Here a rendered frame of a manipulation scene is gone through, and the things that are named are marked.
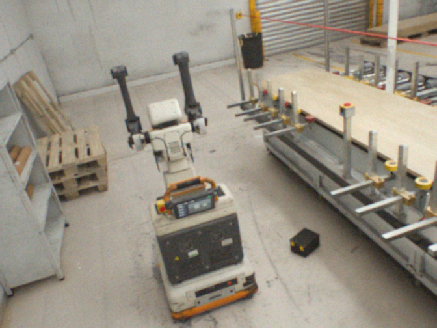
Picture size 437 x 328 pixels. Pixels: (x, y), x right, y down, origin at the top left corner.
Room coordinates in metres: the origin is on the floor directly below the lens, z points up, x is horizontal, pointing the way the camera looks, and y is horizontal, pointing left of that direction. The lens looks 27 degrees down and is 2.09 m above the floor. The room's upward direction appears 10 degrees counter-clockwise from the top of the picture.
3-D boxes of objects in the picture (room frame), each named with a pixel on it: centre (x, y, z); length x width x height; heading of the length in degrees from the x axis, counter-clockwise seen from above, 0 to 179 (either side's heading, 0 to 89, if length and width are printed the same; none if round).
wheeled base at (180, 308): (2.27, 0.25, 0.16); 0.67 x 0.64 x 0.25; 12
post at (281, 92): (3.25, -0.64, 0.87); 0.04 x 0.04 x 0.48; 13
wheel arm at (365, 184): (1.97, -0.84, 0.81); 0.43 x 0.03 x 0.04; 103
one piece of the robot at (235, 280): (1.96, 0.16, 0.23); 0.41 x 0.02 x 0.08; 102
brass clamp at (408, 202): (1.77, -0.97, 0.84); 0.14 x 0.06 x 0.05; 13
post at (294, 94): (3.01, -0.69, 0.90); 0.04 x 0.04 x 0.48; 13
